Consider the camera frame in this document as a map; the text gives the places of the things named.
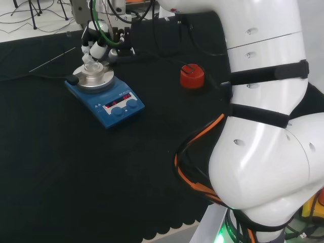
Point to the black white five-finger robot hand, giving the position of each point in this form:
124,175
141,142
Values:
98,38

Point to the heater with blue base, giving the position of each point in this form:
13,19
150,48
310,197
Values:
111,101

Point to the red ribbed round holder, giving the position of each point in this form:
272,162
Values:
192,77

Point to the small clear clip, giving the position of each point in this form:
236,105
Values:
68,34

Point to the grey metal control box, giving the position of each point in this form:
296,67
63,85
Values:
79,10

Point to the black tripod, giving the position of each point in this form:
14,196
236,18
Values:
33,11
63,8

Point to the black bench cloth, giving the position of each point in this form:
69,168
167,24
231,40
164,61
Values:
76,164

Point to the yellow stop button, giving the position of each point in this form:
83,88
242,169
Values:
311,206

